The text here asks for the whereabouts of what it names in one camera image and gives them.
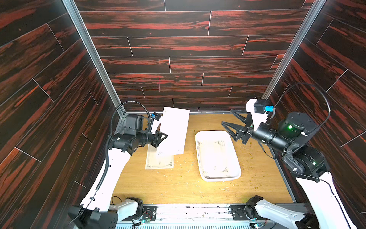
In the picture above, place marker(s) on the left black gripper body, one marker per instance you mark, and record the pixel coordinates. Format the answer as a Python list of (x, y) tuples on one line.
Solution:
[(151, 139)]

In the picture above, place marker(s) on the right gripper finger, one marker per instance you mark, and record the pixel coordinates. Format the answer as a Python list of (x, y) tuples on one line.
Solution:
[(234, 130), (243, 116)]

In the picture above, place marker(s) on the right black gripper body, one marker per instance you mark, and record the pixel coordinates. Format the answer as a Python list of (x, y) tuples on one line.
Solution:
[(246, 133)]

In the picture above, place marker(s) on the ornate stationery paper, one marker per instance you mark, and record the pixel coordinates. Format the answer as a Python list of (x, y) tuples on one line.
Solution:
[(174, 124), (157, 160)]

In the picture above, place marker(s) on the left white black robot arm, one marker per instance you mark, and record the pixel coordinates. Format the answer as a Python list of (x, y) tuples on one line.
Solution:
[(95, 211)]

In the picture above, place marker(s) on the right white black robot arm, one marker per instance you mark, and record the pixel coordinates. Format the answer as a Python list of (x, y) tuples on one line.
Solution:
[(307, 164)]

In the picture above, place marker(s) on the white plastic storage tray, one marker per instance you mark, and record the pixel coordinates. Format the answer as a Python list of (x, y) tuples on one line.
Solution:
[(224, 136)]

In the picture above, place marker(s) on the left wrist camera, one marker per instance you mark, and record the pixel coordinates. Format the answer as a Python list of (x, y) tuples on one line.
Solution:
[(155, 122)]

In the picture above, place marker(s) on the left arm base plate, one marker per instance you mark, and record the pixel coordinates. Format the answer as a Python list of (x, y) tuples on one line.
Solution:
[(148, 213)]

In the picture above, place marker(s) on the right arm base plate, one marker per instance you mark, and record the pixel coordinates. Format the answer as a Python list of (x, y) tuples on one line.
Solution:
[(238, 212)]

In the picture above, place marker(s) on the front aluminium rail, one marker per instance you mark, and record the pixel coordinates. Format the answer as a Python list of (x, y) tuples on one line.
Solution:
[(217, 216)]

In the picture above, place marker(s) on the right aluminium frame post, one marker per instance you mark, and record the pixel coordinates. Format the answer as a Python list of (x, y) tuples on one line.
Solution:
[(297, 40)]

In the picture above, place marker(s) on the aluminium frame post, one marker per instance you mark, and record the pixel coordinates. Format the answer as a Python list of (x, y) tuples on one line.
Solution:
[(297, 40), (80, 26)]

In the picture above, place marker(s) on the left aluminium frame post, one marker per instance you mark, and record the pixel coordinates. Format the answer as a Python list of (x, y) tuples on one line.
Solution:
[(80, 26)]

